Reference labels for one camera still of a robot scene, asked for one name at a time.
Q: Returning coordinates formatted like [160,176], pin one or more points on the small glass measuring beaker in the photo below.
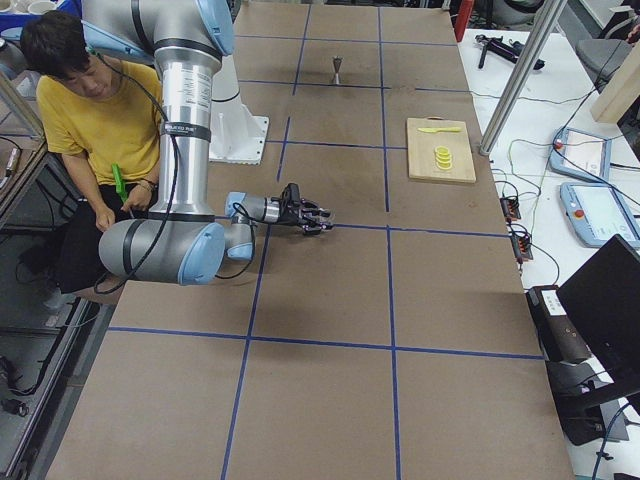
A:
[326,219]

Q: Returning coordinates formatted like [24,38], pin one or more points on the steel jigger cup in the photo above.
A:
[336,63]

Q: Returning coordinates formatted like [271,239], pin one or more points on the wooden cutting board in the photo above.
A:
[420,146]

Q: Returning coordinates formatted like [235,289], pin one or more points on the yellow plastic knife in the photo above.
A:
[434,130]

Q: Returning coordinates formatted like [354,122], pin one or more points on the green plastic tool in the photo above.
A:
[120,184]

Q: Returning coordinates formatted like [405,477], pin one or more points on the person in yellow shirt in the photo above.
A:
[95,112]

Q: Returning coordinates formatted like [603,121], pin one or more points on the black handheld tool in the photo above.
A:
[510,51]

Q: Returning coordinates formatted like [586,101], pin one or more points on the black box with label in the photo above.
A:
[557,334]

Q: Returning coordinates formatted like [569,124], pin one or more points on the upper teach pendant tablet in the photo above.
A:
[580,155]

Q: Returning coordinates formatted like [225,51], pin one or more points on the teach pendant tablet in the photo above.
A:
[597,212]
[580,155]

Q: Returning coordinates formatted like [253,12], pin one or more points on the lower teach pendant tablet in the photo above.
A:
[597,212]

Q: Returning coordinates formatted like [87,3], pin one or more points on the black computer monitor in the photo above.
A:
[602,301]

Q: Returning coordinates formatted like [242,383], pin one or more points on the light wooden plank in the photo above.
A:
[620,93]

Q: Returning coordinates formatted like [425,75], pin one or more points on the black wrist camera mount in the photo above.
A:
[291,194]

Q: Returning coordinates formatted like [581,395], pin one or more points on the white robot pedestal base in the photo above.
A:
[237,136]

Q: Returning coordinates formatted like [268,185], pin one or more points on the aluminium frame post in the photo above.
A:
[536,40]

